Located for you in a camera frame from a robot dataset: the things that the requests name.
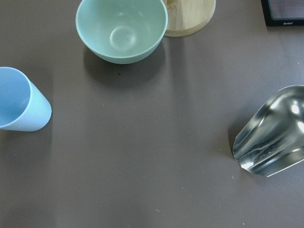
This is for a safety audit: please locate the round wooden stand base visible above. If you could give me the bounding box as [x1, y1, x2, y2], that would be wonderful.
[164, 0, 216, 37]

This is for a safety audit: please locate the green bowl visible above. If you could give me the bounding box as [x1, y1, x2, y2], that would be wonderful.
[76, 0, 168, 64]

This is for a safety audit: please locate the blue plastic cup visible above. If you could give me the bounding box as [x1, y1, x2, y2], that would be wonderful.
[0, 66, 52, 132]

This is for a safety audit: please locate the shiny metal scoop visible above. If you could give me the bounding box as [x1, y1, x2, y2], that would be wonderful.
[232, 85, 304, 177]

